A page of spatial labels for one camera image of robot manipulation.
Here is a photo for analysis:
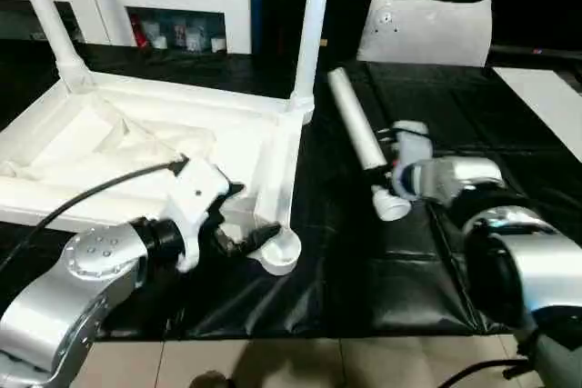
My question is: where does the white plastic table leg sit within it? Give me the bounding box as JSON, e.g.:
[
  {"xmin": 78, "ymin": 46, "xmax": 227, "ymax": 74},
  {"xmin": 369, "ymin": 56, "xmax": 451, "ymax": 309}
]
[
  {"xmin": 327, "ymin": 65, "xmax": 410, "ymax": 221},
  {"xmin": 9, "ymin": 0, "xmax": 95, "ymax": 89},
  {"xmin": 286, "ymin": 0, "xmax": 336, "ymax": 124}
]

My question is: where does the white plastic table top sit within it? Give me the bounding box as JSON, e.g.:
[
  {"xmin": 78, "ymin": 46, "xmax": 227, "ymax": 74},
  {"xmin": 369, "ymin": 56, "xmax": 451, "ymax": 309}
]
[{"xmin": 0, "ymin": 67, "xmax": 315, "ymax": 276}]

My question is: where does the white plastic chair shell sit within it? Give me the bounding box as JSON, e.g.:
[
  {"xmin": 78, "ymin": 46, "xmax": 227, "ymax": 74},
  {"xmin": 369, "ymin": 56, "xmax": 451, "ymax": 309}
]
[{"xmin": 356, "ymin": 0, "xmax": 494, "ymax": 66}]

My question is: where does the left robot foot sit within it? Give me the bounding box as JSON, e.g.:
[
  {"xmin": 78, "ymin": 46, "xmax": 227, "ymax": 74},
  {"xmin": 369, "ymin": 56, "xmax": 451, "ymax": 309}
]
[{"xmin": 190, "ymin": 372, "xmax": 228, "ymax": 388}]

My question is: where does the white side table board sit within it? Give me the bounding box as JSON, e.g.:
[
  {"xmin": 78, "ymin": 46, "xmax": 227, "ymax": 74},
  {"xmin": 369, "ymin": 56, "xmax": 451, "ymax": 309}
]
[{"xmin": 493, "ymin": 65, "xmax": 582, "ymax": 144}]

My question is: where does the black flat monitor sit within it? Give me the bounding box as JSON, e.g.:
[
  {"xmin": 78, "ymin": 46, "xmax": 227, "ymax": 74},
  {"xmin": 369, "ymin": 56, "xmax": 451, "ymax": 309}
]
[{"xmin": 490, "ymin": 45, "xmax": 582, "ymax": 60}]

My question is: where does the red packet in cabinet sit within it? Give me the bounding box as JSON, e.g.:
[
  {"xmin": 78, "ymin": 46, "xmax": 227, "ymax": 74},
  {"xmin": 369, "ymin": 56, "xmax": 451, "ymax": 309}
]
[{"xmin": 131, "ymin": 15, "xmax": 149, "ymax": 47}]

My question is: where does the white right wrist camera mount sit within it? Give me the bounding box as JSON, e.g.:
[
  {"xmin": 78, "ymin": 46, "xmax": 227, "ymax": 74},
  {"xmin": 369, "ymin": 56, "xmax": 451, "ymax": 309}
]
[{"xmin": 390, "ymin": 120, "xmax": 433, "ymax": 201}]

